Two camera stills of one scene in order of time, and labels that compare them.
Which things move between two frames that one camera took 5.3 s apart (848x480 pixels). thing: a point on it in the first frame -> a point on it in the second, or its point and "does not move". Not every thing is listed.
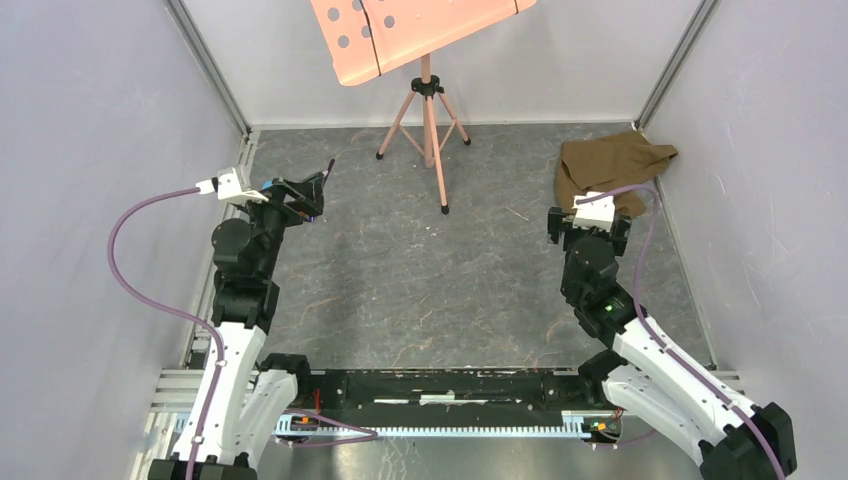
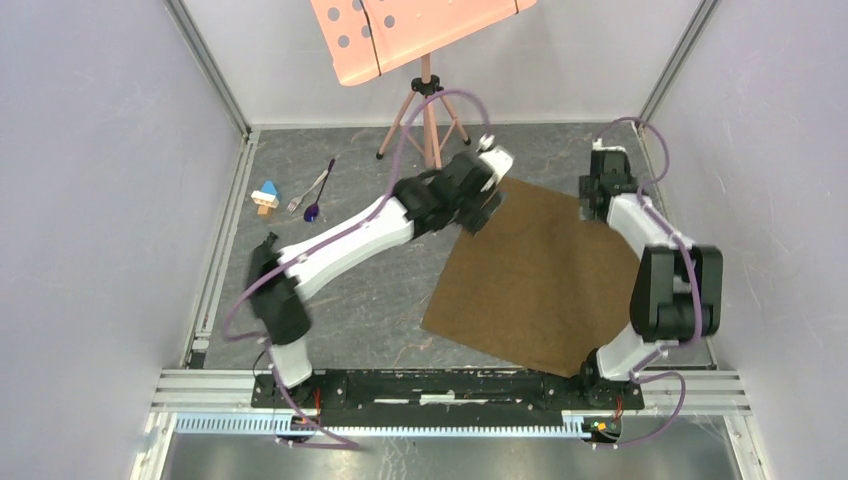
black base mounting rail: x=435 y=391 does not move
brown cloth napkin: x=603 y=164 -> x=537 y=283
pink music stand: x=366 y=38 does not move
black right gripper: x=558 y=222 -> x=585 y=185
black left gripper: x=307 y=195 -> x=475 y=220
